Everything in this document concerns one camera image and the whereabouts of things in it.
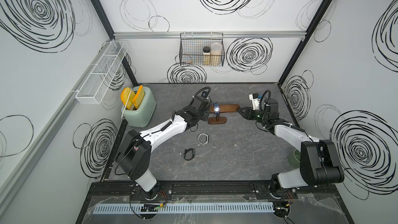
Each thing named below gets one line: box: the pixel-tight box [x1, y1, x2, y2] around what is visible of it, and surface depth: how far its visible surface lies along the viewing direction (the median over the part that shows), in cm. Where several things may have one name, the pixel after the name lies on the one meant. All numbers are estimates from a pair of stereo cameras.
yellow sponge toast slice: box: [120, 87, 136, 110], surface depth 87 cm
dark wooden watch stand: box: [207, 104, 241, 125], surface depth 91 cm
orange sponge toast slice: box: [132, 85, 145, 109], surface depth 87 cm
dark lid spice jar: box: [202, 46, 211, 66], surface depth 88 cm
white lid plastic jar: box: [210, 42, 223, 67], surface depth 86 cm
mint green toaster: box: [121, 86, 156, 128], surface depth 91 cm
